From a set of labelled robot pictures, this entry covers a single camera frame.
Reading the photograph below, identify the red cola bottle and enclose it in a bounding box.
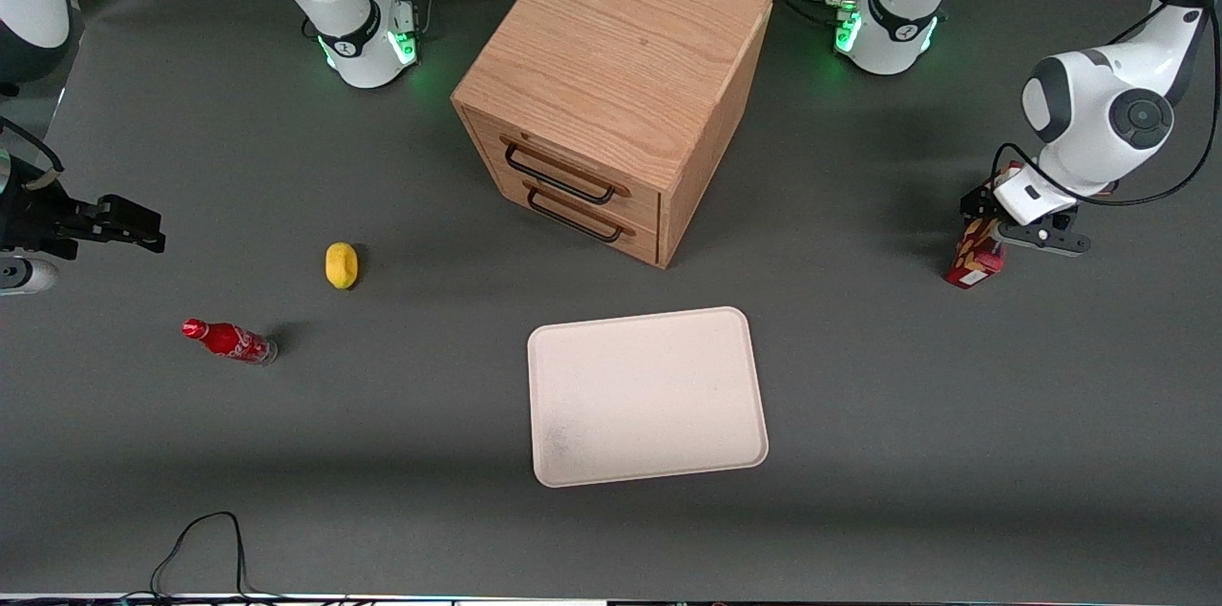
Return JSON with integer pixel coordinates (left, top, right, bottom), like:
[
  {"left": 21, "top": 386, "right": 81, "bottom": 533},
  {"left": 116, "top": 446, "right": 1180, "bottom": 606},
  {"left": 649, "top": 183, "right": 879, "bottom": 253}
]
[{"left": 181, "top": 318, "right": 279, "bottom": 366}]

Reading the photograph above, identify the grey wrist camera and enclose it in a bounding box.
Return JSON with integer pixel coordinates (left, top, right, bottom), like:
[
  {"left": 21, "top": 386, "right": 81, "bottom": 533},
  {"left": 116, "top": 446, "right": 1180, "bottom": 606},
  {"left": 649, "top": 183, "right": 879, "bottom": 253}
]
[
  {"left": 0, "top": 257, "right": 60, "bottom": 296},
  {"left": 993, "top": 162, "right": 1077, "bottom": 227}
]

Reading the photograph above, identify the beige plastic tray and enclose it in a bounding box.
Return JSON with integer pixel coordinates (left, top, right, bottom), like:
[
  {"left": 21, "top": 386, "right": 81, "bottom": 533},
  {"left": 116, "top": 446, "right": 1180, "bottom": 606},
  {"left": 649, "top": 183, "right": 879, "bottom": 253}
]
[{"left": 527, "top": 305, "right": 770, "bottom": 490}]

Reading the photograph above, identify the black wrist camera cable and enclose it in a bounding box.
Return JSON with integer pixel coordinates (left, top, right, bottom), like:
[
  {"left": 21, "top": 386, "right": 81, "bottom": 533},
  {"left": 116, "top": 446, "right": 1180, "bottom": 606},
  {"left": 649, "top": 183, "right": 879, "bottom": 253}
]
[
  {"left": 0, "top": 115, "right": 65, "bottom": 193},
  {"left": 991, "top": 0, "right": 1222, "bottom": 208}
]

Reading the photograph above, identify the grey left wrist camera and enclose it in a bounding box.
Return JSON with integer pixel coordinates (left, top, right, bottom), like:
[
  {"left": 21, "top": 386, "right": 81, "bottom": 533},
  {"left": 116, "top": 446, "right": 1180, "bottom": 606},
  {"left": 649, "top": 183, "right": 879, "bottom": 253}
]
[{"left": 993, "top": 162, "right": 1077, "bottom": 227}]

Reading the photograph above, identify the black cable on table edge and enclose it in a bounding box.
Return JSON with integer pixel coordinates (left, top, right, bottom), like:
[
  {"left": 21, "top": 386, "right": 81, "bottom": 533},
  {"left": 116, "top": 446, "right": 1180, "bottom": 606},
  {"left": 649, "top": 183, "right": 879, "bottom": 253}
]
[{"left": 119, "top": 511, "right": 287, "bottom": 603}]

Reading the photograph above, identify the black left wrist camera cable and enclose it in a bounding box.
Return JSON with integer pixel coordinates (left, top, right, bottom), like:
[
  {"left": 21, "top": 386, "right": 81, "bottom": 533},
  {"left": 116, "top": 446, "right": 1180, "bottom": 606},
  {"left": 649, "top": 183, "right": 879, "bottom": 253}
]
[{"left": 991, "top": 0, "right": 1222, "bottom": 208}]

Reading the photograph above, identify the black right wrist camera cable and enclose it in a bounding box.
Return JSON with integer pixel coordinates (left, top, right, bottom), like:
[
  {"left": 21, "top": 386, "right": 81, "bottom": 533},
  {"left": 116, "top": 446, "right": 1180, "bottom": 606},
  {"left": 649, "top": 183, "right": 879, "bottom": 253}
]
[{"left": 0, "top": 115, "right": 65, "bottom": 193}]

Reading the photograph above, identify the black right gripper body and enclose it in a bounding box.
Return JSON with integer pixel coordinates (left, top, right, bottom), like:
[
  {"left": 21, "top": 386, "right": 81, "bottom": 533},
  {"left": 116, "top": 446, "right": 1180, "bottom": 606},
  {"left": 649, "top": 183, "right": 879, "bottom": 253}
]
[{"left": 0, "top": 162, "right": 83, "bottom": 261}]

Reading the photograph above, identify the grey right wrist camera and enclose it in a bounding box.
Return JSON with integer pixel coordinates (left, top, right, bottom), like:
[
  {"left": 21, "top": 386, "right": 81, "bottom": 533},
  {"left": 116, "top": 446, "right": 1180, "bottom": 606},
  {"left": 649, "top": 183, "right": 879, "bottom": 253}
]
[{"left": 0, "top": 257, "right": 60, "bottom": 296}]

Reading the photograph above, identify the yellow lemon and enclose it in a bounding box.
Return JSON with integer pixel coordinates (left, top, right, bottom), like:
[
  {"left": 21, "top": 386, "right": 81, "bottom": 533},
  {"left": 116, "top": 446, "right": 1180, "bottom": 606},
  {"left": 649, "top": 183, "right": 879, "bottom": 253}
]
[{"left": 325, "top": 241, "right": 360, "bottom": 290}]

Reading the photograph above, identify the wooden drawer front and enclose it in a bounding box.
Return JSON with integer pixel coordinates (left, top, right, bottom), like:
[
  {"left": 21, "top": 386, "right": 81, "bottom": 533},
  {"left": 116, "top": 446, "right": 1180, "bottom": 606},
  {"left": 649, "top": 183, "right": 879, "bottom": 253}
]
[
  {"left": 474, "top": 148, "right": 663, "bottom": 266},
  {"left": 463, "top": 108, "right": 664, "bottom": 230}
]

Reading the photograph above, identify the black wire drawer handle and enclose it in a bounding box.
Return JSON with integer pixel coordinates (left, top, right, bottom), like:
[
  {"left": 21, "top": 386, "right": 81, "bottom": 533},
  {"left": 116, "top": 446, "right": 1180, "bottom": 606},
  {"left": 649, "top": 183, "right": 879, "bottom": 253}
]
[
  {"left": 500, "top": 136, "right": 631, "bottom": 205},
  {"left": 523, "top": 178, "right": 636, "bottom": 244}
]

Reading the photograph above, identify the red cookie box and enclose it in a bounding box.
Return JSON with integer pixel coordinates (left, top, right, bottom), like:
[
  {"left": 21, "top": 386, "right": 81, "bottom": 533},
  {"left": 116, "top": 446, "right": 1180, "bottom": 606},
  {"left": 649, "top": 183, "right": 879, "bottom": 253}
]
[{"left": 944, "top": 162, "right": 1024, "bottom": 290}]

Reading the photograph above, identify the wooden drawer cabinet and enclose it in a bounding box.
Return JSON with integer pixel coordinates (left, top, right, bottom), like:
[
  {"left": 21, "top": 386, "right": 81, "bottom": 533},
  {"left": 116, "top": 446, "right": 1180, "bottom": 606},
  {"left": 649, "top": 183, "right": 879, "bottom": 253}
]
[{"left": 451, "top": 0, "right": 774, "bottom": 271}]

